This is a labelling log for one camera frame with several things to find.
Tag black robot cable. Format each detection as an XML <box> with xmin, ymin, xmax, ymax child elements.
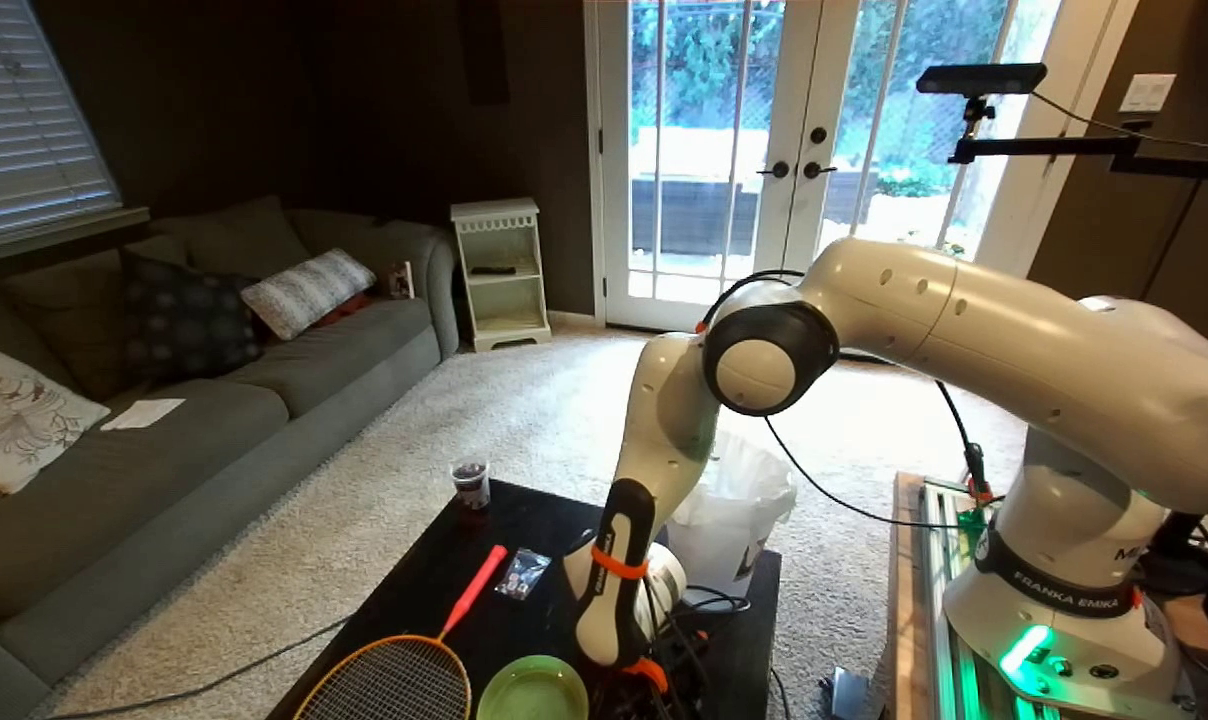
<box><xmin>692</xmin><ymin>262</ymin><xmax>998</xmax><ymax>532</ymax></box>

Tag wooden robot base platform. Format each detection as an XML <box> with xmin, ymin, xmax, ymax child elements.
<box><xmin>886</xmin><ymin>467</ymin><xmax>1208</xmax><ymax>720</ymax></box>

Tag white window blinds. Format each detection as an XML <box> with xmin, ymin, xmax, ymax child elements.
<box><xmin>0</xmin><ymin>0</ymin><xmax>129</xmax><ymax>255</ymax></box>

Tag white printed pillow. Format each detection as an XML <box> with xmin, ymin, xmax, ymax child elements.
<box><xmin>0</xmin><ymin>330</ymin><xmax>115</xmax><ymax>503</ymax></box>

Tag black floor cable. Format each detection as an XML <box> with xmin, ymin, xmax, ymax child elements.
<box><xmin>49</xmin><ymin>613</ymin><xmax>355</xmax><ymax>720</ymax></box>

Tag green bowl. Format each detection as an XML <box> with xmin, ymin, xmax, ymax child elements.
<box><xmin>472</xmin><ymin>653</ymin><xmax>588</xmax><ymax>720</ymax></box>

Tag dark patterned pillow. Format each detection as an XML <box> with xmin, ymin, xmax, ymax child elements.
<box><xmin>118</xmin><ymin>251</ymin><xmax>266</xmax><ymax>390</ymax></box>

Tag small white shelf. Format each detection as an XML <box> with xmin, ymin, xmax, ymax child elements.
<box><xmin>446</xmin><ymin>194</ymin><xmax>557</xmax><ymax>355</ymax></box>

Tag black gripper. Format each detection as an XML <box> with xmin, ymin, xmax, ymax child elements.
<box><xmin>618</xmin><ymin>603</ymin><xmax>715</xmax><ymax>720</ymax></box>

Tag small dark cup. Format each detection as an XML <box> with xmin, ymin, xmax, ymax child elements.
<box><xmin>446</xmin><ymin>456</ymin><xmax>495</xmax><ymax>510</ymax></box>

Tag grey fabric sofa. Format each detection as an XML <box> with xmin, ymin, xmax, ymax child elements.
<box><xmin>0</xmin><ymin>194</ymin><xmax>463</xmax><ymax>720</ymax></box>

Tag white wall switch plate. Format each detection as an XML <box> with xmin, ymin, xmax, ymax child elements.
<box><xmin>1117</xmin><ymin>67</ymin><xmax>1181</xmax><ymax>117</ymax></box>

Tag white striped pillow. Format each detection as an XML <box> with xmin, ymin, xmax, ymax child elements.
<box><xmin>240</xmin><ymin>243</ymin><xmax>380</xmax><ymax>345</ymax></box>

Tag black bar camera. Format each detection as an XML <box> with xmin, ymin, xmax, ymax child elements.
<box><xmin>912</xmin><ymin>61</ymin><xmax>1051</xmax><ymax>99</ymax></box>

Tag white paper sheet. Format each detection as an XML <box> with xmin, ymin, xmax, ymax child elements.
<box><xmin>97</xmin><ymin>390</ymin><xmax>187</xmax><ymax>434</ymax></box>

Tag brown pillow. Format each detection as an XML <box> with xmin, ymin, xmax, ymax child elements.
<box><xmin>0</xmin><ymin>243</ymin><xmax>135</xmax><ymax>395</ymax></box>

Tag white glass door leaf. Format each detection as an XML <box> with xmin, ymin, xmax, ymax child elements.
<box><xmin>582</xmin><ymin>0</ymin><xmax>799</xmax><ymax>340</ymax></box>
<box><xmin>774</xmin><ymin>0</ymin><xmax>1036</xmax><ymax>290</ymax></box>

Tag black camera stand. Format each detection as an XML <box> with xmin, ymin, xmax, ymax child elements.
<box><xmin>944</xmin><ymin>89</ymin><xmax>1208</xmax><ymax>185</ymax></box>

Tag small clear plastic packet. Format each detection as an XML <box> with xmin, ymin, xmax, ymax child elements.
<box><xmin>492</xmin><ymin>545</ymin><xmax>557</xmax><ymax>603</ymax></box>

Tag red handled badminton racket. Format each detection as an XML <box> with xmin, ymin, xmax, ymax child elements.
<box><xmin>293</xmin><ymin>539</ymin><xmax>516</xmax><ymax>720</ymax></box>

